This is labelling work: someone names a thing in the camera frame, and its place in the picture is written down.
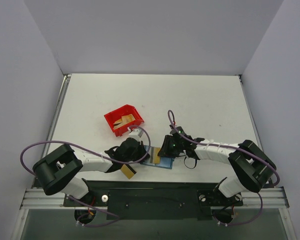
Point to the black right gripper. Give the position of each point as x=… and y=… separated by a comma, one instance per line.
x=165, y=146

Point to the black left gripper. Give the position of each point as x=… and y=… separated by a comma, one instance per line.
x=142, y=152

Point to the blue leather card holder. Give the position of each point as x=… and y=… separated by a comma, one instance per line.
x=165, y=162

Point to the red plastic bin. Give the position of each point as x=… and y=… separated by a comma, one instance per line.
x=116, y=114

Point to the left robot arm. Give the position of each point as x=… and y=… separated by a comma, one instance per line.
x=57, y=171

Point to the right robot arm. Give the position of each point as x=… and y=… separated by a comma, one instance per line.
x=251, y=166

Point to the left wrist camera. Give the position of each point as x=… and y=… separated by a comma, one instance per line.
x=135, y=133

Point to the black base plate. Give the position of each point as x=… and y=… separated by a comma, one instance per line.
x=132, y=200

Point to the right aluminium side rail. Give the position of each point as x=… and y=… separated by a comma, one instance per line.
x=270, y=183

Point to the aluminium side rail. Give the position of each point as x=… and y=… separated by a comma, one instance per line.
x=60, y=100
x=270, y=183

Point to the left aluminium side rail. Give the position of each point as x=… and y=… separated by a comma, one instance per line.
x=60, y=100

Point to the aluminium front rail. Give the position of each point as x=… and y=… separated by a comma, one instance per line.
x=273, y=198

